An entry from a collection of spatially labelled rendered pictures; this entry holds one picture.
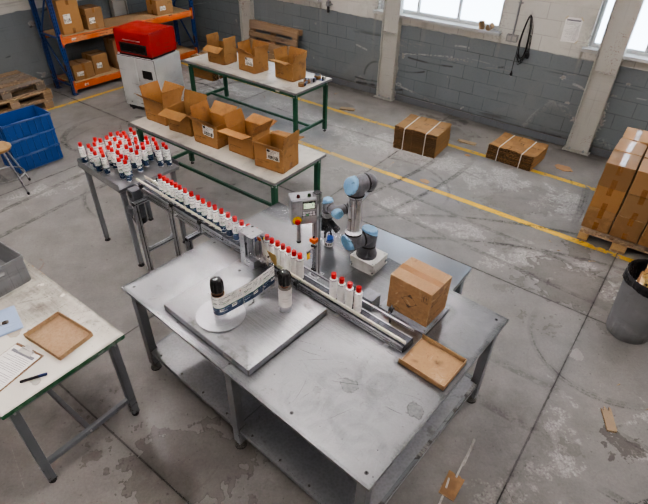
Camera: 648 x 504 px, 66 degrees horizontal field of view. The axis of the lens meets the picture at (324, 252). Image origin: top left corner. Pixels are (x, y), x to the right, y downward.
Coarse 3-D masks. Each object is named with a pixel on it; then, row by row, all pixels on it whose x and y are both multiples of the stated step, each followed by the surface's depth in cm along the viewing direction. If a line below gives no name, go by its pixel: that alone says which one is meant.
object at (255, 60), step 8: (248, 40) 721; (256, 40) 720; (240, 48) 714; (248, 48) 725; (256, 48) 691; (264, 48) 702; (240, 56) 713; (248, 56) 702; (256, 56) 698; (264, 56) 709; (240, 64) 720; (248, 64) 709; (256, 64) 704; (264, 64) 715; (256, 72) 710
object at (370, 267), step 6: (354, 252) 360; (378, 252) 362; (384, 252) 363; (354, 258) 357; (378, 258) 357; (384, 258) 360; (354, 264) 360; (360, 264) 356; (366, 264) 352; (372, 264) 350; (378, 264) 356; (384, 264) 364; (360, 270) 359; (366, 270) 355; (372, 270) 351; (378, 270) 359
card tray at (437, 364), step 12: (420, 348) 301; (432, 348) 301; (444, 348) 298; (408, 360) 293; (420, 360) 293; (432, 360) 294; (444, 360) 294; (456, 360) 294; (420, 372) 283; (432, 372) 287; (444, 372) 287; (456, 372) 283; (444, 384) 280
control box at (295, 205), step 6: (300, 192) 318; (306, 192) 318; (294, 198) 312; (300, 198) 312; (306, 198) 312; (312, 198) 313; (294, 204) 312; (300, 204) 313; (294, 210) 314; (300, 210) 316; (306, 210) 317; (312, 210) 318; (294, 216) 317; (300, 216) 318; (306, 216) 319; (312, 216) 320; (294, 222) 320; (306, 222) 322; (312, 222) 323
